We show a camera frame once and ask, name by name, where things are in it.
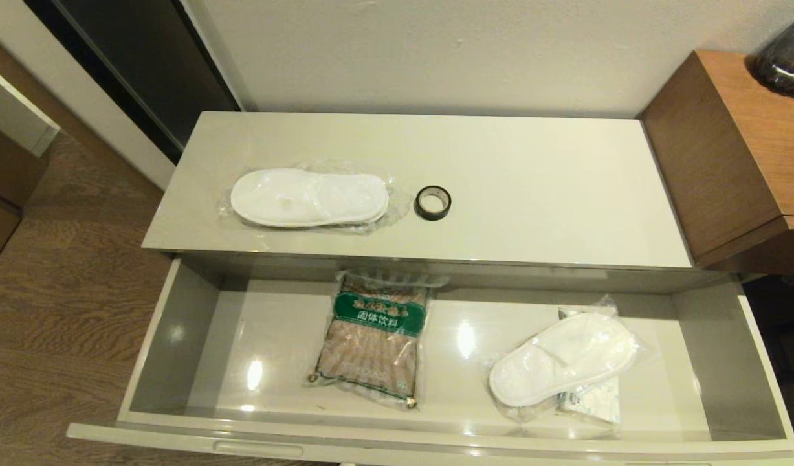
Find white slippers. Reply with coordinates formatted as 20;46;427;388
217;159;410;235
486;294;650;425

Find beige cabinet drawer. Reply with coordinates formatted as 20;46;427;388
67;256;794;466

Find white packet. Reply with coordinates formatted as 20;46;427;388
555;305;624;426

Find black tape roll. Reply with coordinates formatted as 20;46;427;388
415;184;454;222

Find beige glossy cabinet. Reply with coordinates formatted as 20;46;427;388
141;111;760;295

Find drink powder bag green label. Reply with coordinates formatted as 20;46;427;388
304;271;450;412

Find dark door panel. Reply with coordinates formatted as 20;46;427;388
25;0;242;166

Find brown wooden desk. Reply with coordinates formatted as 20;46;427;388
639;50;794;276

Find wooden cabinet with white top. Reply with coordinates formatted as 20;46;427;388
0;58;61;279

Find dark glass vase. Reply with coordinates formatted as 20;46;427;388
745;10;794;98

